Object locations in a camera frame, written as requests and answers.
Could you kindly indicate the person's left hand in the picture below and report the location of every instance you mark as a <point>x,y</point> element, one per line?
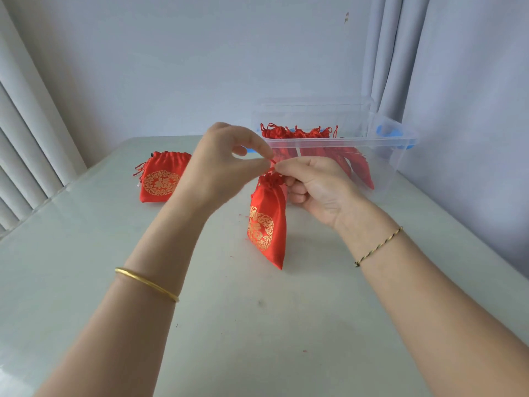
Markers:
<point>215,173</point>

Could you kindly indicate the grey curtain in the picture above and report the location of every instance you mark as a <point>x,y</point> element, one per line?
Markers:
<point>475,57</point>

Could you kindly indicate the clear plastic storage box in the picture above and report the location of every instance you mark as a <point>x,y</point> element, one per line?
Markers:
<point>372,141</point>

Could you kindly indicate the person's right forearm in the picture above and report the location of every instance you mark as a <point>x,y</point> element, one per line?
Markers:
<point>438,318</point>

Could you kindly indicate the person's right hand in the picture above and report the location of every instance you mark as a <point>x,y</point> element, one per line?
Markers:
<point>326,190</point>

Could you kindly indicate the white vertical blinds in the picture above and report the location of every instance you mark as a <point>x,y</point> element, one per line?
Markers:
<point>29,132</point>

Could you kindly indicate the person's left forearm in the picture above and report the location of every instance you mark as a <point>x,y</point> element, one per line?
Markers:
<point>115,347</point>

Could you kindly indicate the gold bangle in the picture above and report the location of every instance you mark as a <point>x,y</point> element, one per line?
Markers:
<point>144,281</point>

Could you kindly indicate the red pouches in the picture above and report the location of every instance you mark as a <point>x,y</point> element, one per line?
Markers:
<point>359,165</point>

